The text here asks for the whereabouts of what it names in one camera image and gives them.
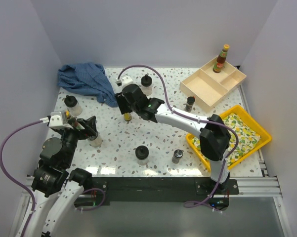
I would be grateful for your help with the yellow oil bottle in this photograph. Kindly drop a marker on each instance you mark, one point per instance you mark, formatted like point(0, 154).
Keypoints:
point(127, 117)

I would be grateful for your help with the red cap sauce bottle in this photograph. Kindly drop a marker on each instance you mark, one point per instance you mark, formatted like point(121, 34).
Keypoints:
point(221, 59)

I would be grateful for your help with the yellow cap sauce bottle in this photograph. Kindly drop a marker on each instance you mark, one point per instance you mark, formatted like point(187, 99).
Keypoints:
point(72, 121)

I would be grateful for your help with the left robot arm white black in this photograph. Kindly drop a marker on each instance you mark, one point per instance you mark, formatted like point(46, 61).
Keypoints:
point(54, 190)

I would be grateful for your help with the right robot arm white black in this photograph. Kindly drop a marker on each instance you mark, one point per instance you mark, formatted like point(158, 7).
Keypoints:
point(115, 157)

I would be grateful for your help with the left front glass jar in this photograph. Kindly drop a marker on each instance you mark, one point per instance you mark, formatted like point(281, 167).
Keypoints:
point(95, 140)

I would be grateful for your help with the glass jar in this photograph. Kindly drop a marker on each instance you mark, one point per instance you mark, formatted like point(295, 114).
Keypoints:
point(146, 85)
point(95, 140)
point(142, 154)
point(72, 105)

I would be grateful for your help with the far left glass jar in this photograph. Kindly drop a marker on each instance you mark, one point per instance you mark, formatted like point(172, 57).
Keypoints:
point(72, 105)

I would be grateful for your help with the back right glass jar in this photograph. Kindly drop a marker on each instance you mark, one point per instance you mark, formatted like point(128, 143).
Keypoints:
point(146, 85)

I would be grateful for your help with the blue checkered shirt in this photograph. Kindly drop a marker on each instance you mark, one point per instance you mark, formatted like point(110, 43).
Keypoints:
point(87, 79)

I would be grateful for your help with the front centre glass jar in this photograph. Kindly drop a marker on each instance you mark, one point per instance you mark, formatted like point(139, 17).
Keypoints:
point(142, 154)

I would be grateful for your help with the dark spice shaker near tray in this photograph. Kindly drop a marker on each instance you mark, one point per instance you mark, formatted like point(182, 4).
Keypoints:
point(189, 103)

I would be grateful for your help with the small front spice jar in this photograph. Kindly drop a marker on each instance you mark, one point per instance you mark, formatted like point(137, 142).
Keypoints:
point(177, 156)

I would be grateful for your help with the beige divided wooden tray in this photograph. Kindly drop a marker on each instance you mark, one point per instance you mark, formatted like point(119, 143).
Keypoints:
point(208, 87)

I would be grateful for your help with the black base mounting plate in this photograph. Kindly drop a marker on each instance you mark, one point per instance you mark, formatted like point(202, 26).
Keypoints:
point(187, 190)

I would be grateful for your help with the lemon print cloth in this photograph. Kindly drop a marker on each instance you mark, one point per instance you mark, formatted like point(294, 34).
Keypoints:
point(248, 139)

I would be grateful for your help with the yellow plastic tray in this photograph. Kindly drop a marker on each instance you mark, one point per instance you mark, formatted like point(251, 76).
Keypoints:
point(248, 166)

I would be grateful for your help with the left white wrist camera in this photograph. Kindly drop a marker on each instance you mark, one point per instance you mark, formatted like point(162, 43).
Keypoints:
point(56, 120)

